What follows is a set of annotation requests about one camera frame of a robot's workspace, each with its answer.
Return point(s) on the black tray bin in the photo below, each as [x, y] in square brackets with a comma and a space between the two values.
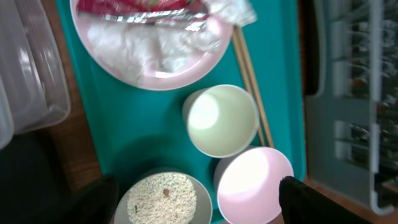
[34, 188]

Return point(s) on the clear plastic wrap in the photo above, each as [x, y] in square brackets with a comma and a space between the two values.
[236, 12]

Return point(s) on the pink round plate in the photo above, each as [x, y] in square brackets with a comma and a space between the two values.
[197, 67]

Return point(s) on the red foil snack wrapper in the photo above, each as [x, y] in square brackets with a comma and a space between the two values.
[190, 15]

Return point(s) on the clear plastic bin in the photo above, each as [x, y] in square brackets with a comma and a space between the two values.
[34, 91]

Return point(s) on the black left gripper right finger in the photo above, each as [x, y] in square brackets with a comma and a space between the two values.
[300, 204]

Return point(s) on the pink bowl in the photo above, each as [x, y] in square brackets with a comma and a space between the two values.
[247, 185]

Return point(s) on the white tissue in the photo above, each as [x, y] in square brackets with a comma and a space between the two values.
[130, 49]

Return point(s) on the teal plastic tray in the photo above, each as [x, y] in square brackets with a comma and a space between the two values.
[135, 130]

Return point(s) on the pale green cup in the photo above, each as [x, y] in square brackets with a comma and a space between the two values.
[221, 120]

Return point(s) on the cooked rice pile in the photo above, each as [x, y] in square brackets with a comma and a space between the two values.
[165, 198]

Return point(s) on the grey-green bowl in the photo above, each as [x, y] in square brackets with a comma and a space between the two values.
[203, 213]

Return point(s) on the grey dish rack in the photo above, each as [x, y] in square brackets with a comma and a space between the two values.
[351, 99]

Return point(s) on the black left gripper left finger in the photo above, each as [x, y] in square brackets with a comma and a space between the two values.
[93, 202]

